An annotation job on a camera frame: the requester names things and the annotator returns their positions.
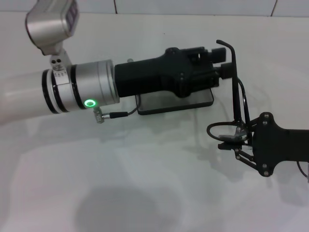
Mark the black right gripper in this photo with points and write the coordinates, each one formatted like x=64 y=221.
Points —
x=285 y=145

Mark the black glasses case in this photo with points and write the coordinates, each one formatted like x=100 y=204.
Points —
x=169 y=106

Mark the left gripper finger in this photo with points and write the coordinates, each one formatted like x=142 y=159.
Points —
x=227 y=71

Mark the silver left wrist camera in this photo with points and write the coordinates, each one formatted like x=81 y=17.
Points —
x=48 y=26

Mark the silver left camera bracket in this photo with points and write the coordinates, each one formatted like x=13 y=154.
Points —
x=58 y=62

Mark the black glasses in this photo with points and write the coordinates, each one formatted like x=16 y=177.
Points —
x=237 y=104

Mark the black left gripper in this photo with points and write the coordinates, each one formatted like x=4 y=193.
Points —
x=149 y=77

